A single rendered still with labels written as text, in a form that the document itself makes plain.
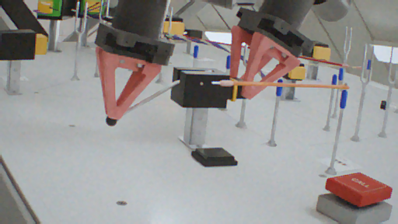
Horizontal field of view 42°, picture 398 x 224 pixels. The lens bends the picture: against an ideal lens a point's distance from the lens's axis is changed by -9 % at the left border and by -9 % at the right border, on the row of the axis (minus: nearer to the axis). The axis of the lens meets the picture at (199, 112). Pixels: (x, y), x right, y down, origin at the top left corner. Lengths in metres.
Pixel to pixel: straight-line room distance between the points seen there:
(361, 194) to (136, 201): 0.20
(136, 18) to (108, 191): 0.19
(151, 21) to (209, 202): 0.21
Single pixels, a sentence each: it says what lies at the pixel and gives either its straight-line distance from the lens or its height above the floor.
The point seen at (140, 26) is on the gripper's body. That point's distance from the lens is 0.60.
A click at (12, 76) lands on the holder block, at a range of 0.88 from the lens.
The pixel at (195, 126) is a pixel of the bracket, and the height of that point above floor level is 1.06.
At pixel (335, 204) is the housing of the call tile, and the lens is 0.51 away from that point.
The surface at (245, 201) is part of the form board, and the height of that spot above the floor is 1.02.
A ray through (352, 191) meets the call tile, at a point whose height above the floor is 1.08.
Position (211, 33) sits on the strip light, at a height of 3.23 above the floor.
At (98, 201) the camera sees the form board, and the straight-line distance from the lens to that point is 0.50.
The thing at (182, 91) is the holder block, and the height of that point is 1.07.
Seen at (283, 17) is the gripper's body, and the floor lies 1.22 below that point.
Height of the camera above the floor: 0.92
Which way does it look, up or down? 14 degrees up
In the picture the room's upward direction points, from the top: 46 degrees clockwise
